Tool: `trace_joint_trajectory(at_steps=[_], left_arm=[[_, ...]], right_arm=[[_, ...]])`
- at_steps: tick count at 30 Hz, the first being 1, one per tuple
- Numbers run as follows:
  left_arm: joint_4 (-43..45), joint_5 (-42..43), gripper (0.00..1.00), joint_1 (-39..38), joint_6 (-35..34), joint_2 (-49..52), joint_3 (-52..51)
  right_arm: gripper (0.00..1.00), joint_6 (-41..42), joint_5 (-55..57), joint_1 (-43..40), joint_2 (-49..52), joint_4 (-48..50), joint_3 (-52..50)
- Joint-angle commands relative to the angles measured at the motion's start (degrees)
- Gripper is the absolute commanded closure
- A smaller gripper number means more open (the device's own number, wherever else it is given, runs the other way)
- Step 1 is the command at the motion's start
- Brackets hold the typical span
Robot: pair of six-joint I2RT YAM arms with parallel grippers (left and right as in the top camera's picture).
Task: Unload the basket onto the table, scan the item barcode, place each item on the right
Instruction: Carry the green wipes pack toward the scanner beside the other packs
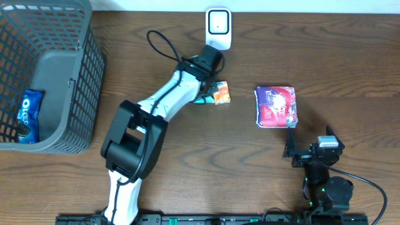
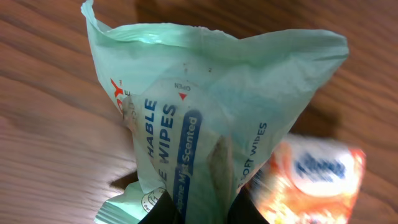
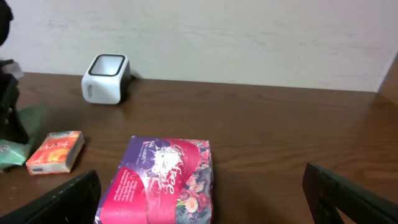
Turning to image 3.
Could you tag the pink purple floral packet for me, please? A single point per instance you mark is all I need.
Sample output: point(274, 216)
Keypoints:
point(160, 180)

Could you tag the teal wet wipes pack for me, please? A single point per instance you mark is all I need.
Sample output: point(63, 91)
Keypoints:
point(16, 154)

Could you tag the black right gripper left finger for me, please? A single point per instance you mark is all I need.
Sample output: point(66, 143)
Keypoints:
point(75, 201)

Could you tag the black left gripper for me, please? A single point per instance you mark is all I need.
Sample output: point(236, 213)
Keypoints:
point(11, 126)

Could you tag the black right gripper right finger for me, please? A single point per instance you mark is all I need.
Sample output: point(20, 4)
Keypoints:
point(328, 193)

